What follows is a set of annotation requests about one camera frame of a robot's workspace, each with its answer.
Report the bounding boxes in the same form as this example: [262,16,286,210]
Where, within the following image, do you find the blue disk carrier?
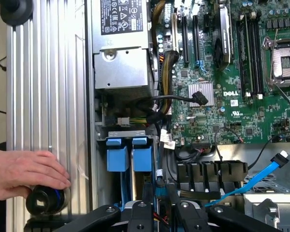
[105,137,130,206]

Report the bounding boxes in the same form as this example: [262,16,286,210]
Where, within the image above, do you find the person's bare hand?
[0,147,72,202]

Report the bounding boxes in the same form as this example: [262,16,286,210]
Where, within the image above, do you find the black plastic fan shroud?
[176,160,248,200]

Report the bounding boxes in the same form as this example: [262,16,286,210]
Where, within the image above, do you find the grey metal drive cage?
[243,152,290,232]

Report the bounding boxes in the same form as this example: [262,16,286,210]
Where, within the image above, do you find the open grey PC case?
[84,0,290,232]

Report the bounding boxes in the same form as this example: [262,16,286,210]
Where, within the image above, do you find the blue drive caddy brackets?
[95,130,160,206]

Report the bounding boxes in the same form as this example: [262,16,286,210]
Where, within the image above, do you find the green Dell motherboard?
[157,0,290,146]

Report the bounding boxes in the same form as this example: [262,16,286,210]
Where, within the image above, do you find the silver finned heat sink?
[188,82,215,107]

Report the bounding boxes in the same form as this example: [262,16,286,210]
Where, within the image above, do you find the grey power supply unit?
[90,0,160,102]

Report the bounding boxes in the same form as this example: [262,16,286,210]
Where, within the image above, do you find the black RAM slot pair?
[236,13,265,100]

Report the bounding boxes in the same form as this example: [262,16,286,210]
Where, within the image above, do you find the black expansion slot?
[192,15,202,63]
[181,15,190,64]

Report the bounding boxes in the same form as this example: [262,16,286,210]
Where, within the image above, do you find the thin metal locking lever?
[268,28,279,83]

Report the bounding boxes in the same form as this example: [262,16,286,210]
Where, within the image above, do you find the CPU socket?
[262,33,290,88]

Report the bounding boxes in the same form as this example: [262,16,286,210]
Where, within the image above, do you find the black graphics card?
[212,0,235,71]

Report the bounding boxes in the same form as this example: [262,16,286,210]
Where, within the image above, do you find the black round foot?
[0,0,34,27]

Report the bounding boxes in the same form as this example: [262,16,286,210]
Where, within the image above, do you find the red yellow wire bundle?
[153,211,170,227]

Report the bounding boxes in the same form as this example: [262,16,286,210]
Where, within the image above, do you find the blue SATA wire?
[204,151,290,208]

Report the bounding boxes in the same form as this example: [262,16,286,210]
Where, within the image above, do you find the thin black motherboard wire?
[214,127,245,163]

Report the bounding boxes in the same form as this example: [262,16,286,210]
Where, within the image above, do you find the black wire with angled plug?
[135,91,209,114]

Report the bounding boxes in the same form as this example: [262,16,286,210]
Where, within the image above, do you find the braided power cable bundle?
[146,0,180,126]

